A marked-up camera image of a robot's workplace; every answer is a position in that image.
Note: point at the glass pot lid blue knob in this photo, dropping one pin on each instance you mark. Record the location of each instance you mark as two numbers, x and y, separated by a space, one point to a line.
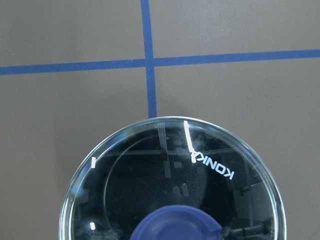
172 180

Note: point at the dark blue saucepan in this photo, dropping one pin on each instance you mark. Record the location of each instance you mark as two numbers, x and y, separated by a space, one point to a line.
160 175

